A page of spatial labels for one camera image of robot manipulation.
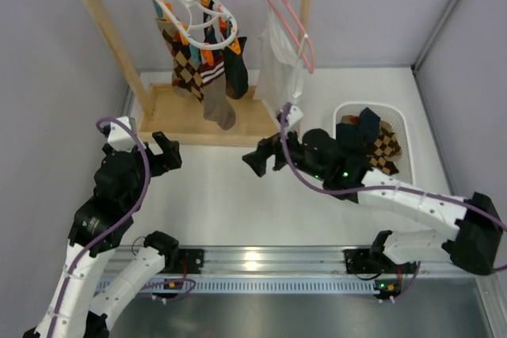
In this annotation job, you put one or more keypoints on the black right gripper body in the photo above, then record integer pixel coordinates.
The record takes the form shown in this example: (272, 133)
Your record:
(273, 152)

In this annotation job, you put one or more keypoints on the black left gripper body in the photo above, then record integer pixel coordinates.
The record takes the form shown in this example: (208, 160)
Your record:
(159, 154)

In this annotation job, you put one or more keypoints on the taupe sock maroon striped cuff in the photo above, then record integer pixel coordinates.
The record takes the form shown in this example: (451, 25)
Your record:
(216, 106)

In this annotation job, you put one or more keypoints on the brown tan argyle sock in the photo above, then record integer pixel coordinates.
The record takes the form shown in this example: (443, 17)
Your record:
(186, 80)

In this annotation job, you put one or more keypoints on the dark navy sock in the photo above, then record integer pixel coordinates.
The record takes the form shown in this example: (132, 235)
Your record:
(237, 80)

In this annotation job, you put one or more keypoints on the white plastic clip hanger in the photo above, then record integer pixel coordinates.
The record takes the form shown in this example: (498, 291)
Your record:
(187, 17)

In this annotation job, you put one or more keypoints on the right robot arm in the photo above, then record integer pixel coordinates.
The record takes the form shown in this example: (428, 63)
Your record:
(465, 232)

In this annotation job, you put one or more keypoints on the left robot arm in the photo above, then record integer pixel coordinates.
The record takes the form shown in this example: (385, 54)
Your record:
(77, 309)

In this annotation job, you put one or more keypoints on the socks pile in basket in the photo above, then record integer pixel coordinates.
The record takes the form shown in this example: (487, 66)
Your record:
(368, 135)

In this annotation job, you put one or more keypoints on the pink clothes hanger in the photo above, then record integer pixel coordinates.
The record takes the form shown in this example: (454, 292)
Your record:
(296, 26)

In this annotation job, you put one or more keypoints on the wooden clothes rack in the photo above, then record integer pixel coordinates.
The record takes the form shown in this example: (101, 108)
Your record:
(181, 118)

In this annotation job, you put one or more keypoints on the white undershirt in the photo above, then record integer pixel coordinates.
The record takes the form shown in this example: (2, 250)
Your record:
(280, 79)

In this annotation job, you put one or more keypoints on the white perforated laundry basket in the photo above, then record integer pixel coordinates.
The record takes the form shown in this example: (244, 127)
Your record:
(398, 122)

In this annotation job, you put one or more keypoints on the black sock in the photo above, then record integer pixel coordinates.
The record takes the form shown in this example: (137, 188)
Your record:
(209, 31)

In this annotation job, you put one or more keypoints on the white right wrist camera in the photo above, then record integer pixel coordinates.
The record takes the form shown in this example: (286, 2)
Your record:
(289, 117)

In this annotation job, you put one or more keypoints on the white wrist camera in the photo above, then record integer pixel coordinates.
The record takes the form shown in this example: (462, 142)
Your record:
(117, 137)
(289, 117)

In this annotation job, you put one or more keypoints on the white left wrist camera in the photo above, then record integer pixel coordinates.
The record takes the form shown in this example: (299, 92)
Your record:
(117, 137)

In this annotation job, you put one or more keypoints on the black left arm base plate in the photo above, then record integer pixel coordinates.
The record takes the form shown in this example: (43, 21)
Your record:
(189, 261)

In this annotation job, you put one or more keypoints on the aluminium mounting rail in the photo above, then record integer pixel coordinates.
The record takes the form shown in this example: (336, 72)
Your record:
(274, 260)

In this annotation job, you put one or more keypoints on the white slotted cable duct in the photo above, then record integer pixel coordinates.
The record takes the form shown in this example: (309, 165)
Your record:
(231, 285)

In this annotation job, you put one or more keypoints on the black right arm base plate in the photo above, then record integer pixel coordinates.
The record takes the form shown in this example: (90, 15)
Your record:
(363, 262)

